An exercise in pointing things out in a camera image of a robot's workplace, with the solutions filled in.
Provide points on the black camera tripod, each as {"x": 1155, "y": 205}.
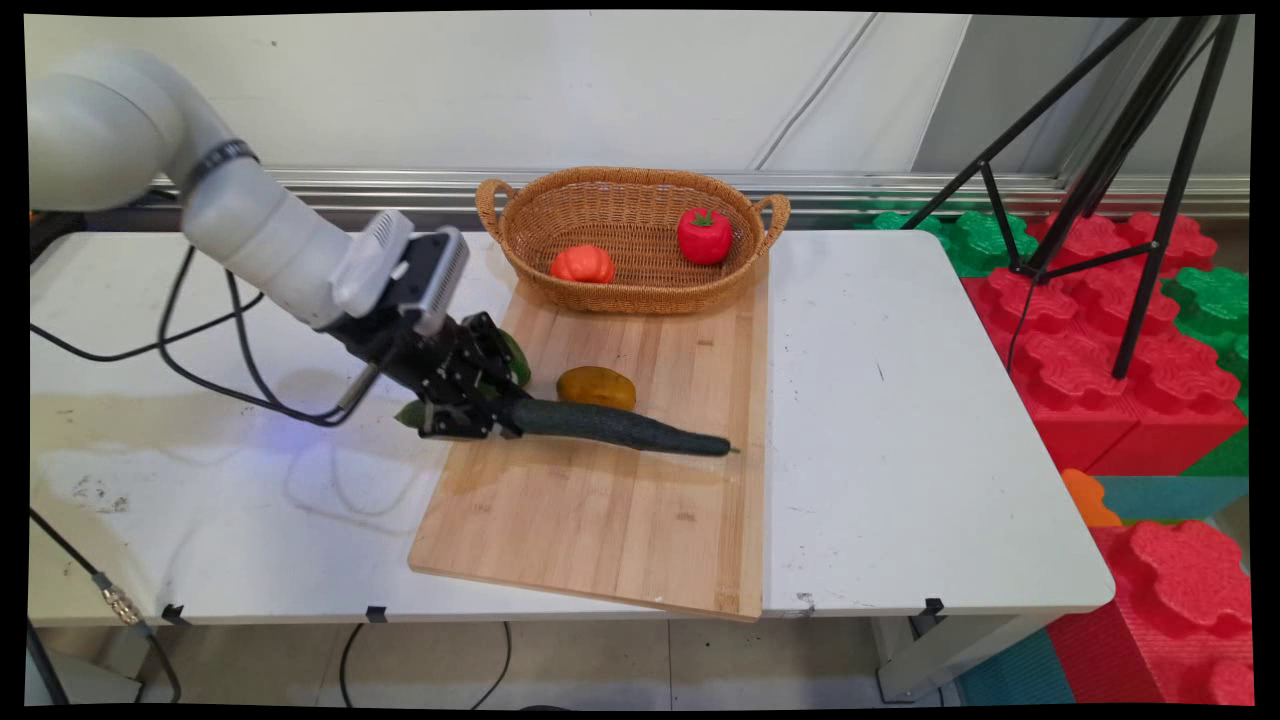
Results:
{"x": 1130, "y": 150}

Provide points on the teal floor mat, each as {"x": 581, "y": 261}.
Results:
{"x": 1015, "y": 675}

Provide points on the wooden cutting board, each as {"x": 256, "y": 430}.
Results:
{"x": 620, "y": 520}

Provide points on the grey table leg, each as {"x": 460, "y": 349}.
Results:
{"x": 930, "y": 660}

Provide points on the black table edge clip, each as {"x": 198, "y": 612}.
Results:
{"x": 376, "y": 613}
{"x": 933, "y": 606}
{"x": 174, "y": 613}

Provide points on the green foam block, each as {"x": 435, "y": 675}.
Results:
{"x": 1215, "y": 305}
{"x": 965, "y": 240}

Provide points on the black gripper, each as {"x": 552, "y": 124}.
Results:
{"x": 410, "y": 355}

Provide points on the teal foam block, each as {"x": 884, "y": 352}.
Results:
{"x": 1170, "y": 497}

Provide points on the yellow-brown toy potato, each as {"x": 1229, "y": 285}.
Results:
{"x": 596, "y": 386}

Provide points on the orange foam block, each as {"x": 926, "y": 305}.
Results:
{"x": 1088, "y": 500}

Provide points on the orange-red toy tomato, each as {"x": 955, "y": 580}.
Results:
{"x": 582, "y": 264}

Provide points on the woven wicker basket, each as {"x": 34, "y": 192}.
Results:
{"x": 620, "y": 215}

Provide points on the aluminium wall rail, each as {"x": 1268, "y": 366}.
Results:
{"x": 900, "y": 188}

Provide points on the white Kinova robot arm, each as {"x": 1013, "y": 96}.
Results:
{"x": 250, "y": 225}

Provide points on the green toy bell pepper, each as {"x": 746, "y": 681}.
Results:
{"x": 518, "y": 362}

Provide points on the dark green toy cucumber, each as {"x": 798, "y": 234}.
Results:
{"x": 620, "y": 428}

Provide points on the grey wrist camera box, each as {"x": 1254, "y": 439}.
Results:
{"x": 425, "y": 275}

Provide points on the red toy bell pepper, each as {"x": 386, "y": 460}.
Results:
{"x": 704, "y": 237}

